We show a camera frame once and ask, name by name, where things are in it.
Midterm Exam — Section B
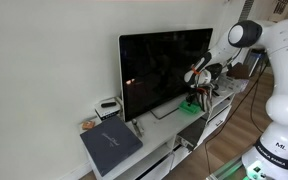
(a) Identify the white set-top box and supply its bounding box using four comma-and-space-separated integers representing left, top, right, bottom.
94, 98, 121, 120

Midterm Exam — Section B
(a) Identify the white game controller box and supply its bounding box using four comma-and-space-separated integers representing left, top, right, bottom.
217, 75, 249, 93

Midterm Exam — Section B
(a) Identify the striped grey cloth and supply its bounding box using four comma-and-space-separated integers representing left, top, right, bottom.
197, 87, 213, 113

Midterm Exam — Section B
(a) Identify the black flat screen tv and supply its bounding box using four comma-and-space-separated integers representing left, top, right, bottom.
118, 28, 213, 121

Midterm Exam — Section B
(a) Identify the small orange brown box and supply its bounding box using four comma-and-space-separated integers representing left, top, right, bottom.
82, 121, 95, 130

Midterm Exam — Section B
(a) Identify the dark grey flat box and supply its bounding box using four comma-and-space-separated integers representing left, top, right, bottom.
80, 116, 143, 176

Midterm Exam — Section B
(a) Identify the small grey metal bottle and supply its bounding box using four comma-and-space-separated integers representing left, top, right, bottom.
132, 119, 143, 137

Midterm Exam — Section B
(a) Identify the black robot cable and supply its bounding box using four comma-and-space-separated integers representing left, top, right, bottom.
204, 49, 272, 176

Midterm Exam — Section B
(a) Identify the white tv stand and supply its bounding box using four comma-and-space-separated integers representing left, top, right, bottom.
80, 87, 234, 180

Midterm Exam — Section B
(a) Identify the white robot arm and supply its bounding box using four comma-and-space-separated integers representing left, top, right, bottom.
184, 19, 288, 180

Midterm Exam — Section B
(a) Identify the potted green plant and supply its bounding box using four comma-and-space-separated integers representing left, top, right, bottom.
206, 63, 223, 80

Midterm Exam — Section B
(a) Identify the black remote control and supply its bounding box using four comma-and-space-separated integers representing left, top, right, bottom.
100, 102, 117, 108

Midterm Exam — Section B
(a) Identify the dark brown pouch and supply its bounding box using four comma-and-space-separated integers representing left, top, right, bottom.
227, 63, 249, 79

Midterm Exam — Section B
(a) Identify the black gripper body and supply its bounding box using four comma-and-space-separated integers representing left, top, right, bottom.
185, 87, 215, 105

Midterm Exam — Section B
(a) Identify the black av receiver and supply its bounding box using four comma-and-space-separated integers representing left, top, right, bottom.
176, 118, 206, 151

